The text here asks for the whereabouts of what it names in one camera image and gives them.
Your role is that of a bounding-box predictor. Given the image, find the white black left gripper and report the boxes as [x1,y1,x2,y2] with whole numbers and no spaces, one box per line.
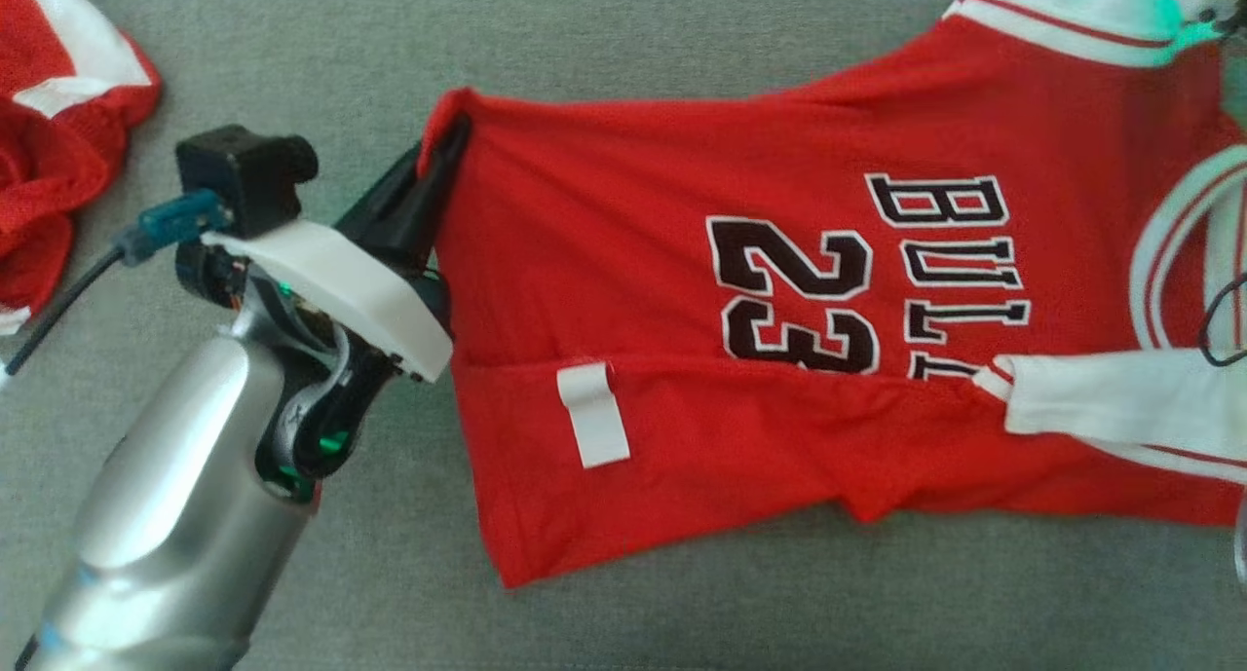
[175,114,475,385]

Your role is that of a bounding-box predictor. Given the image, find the red Bulls 23 jersey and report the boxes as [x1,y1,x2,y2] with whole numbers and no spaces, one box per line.
[419,0,1247,589]

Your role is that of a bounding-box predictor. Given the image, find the red and white shorts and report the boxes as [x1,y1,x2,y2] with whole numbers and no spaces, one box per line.
[0,0,163,336]

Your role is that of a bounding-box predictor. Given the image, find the blue-plug left camera cable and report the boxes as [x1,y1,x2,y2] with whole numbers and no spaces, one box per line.
[0,188,235,376]

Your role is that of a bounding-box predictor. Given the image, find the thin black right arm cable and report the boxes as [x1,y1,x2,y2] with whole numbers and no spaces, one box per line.
[1196,272,1247,368]

